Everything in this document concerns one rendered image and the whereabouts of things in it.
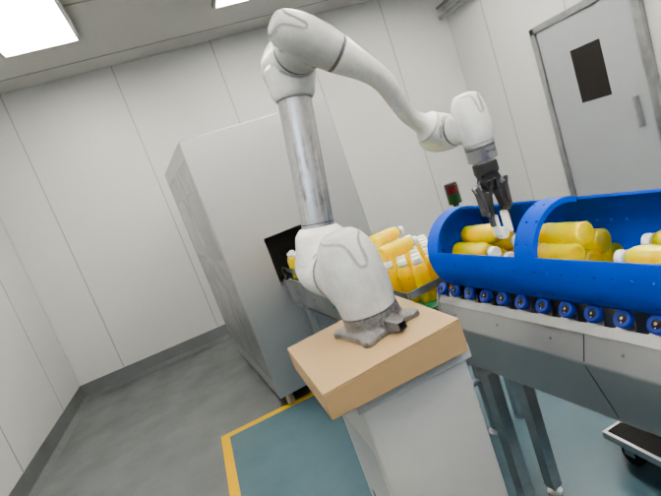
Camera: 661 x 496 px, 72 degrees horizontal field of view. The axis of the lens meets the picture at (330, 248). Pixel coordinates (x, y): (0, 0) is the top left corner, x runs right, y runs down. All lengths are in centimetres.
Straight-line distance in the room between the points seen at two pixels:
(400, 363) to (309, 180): 57
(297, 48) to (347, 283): 60
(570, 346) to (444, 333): 39
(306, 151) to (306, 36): 30
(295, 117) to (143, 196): 449
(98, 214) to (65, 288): 91
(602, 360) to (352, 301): 62
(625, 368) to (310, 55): 106
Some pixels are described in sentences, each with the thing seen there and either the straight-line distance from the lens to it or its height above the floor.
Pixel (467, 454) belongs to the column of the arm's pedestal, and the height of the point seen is 72.
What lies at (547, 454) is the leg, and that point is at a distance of 211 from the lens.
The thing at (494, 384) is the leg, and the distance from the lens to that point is 182.
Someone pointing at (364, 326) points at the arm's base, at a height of 111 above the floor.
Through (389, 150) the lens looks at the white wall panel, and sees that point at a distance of 632.
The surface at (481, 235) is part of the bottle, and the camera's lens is 155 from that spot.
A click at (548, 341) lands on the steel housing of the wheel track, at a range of 140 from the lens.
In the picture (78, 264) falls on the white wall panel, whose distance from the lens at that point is 582.
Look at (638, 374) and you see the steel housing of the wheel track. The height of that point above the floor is 85.
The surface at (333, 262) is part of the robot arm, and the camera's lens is 111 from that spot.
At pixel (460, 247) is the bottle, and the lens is 158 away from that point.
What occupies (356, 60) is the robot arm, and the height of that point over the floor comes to 175.
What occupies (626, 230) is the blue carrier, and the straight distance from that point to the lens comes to 145.
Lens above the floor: 151
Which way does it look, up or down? 9 degrees down
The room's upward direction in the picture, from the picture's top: 20 degrees counter-clockwise
